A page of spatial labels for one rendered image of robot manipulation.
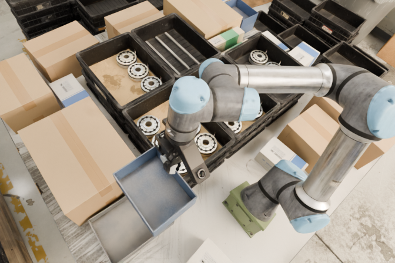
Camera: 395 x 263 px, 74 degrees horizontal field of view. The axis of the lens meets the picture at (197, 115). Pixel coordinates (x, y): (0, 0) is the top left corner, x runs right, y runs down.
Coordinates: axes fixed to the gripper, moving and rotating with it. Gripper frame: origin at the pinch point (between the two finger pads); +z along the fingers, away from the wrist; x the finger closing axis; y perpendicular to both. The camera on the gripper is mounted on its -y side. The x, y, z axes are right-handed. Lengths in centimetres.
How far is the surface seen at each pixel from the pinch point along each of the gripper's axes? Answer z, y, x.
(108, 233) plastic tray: 43.6, 6.5, 21.4
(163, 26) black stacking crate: 19, 82, -53
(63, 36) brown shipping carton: 25, 102, -4
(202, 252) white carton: 32.7, -21.4, -2.0
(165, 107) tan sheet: 26, 37, -25
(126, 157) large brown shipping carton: 22.2, 22.2, 4.2
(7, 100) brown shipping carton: 29, 76, 31
